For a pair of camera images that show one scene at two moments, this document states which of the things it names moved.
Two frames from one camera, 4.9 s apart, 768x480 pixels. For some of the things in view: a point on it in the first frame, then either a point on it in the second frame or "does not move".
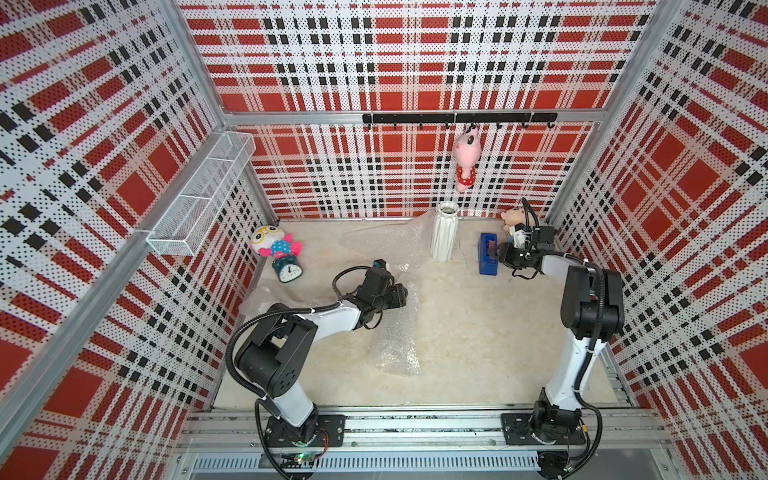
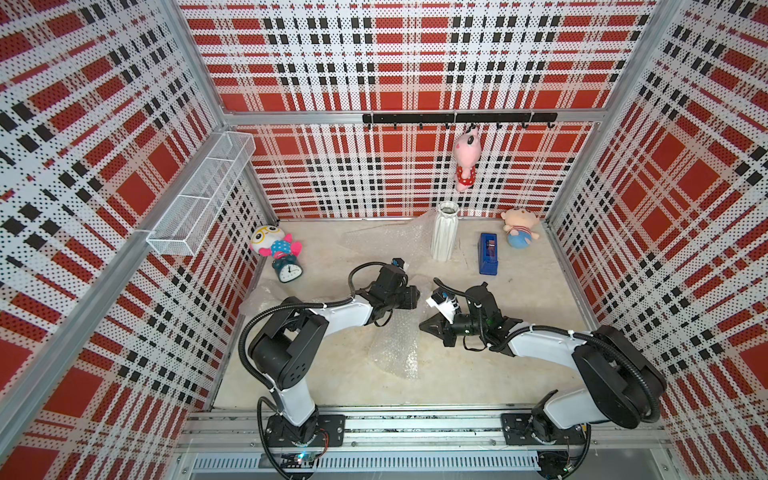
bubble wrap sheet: [395, 345] does not move
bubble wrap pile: [406, 247] does not move
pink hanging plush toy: [466, 147] does not move
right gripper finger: [501, 252] → [442, 328]
